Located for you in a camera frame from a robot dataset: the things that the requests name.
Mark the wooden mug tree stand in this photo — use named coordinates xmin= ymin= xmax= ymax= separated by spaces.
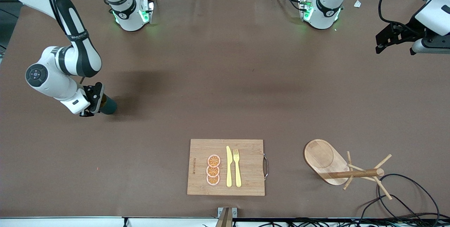
xmin=303 ymin=139 xmax=393 ymax=200

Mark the dark teal ribbed cup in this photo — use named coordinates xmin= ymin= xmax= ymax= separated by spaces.
xmin=98 ymin=94 xmax=118 ymax=115

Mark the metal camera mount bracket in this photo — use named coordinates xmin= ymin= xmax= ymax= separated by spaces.
xmin=215 ymin=207 xmax=238 ymax=227

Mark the yellow plastic fork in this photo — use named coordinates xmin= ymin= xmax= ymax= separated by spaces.
xmin=233 ymin=149 xmax=242 ymax=188

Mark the bamboo cutting board with handle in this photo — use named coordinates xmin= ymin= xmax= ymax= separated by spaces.
xmin=187 ymin=139 xmax=269 ymax=196

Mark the brown table cover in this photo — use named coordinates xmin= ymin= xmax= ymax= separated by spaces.
xmin=0 ymin=0 xmax=450 ymax=219

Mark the black left arm wrist cable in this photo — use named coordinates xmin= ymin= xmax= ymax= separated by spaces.
xmin=378 ymin=0 xmax=422 ymax=30

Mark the yellow plastic knife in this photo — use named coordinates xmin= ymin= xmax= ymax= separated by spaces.
xmin=226 ymin=146 xmax=233 ymax=188

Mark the black looped cable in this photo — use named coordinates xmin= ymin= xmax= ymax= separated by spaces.
xmin=358 ymin=195 xmax=433 ymax=226
xmin=377 ymin=173 xmax=441 ymax=226

